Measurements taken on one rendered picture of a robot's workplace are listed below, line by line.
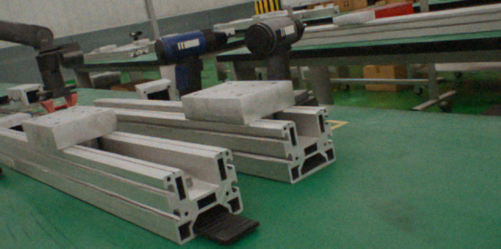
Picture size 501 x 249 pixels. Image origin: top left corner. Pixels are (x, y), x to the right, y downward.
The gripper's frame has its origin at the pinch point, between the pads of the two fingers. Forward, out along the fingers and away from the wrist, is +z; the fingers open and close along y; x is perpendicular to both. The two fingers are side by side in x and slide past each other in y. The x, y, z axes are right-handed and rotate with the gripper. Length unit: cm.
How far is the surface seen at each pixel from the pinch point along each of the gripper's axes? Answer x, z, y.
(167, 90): -31.1, -3.7, 18.6
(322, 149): -100, 1, 2
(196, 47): -53, -15, 16
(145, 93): -30.7, -4.5, 12.4
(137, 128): -57, -2, -5
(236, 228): -105, 2, -19
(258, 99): -93, -8, -2
